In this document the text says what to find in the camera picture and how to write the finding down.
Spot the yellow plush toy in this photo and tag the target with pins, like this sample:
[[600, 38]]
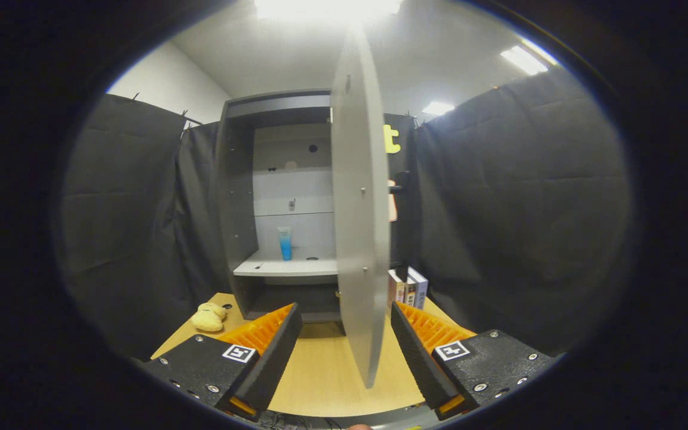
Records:
[[208, 318]]

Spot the blue white cosmetic tube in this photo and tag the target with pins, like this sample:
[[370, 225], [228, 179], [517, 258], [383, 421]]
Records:
[[285, 243]]

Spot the long ceiling light panel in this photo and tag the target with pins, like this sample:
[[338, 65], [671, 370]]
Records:
[[526, 58]]

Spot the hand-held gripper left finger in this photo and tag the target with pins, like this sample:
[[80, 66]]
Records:
[[275, 358]]

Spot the dark grey cabinet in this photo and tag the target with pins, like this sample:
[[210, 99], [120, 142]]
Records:
[[242, 197]]

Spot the small ceiling light panel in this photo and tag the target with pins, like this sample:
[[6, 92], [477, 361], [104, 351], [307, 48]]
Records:
[[438, 108]]

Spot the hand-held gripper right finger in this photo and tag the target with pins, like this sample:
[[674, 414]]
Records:
[[418, 358]]

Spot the white spine book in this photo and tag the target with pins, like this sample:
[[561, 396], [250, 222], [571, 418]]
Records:
[[410, 289]]

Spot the large ceiling light panel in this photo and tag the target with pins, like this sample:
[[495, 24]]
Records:
[[326, 9]]

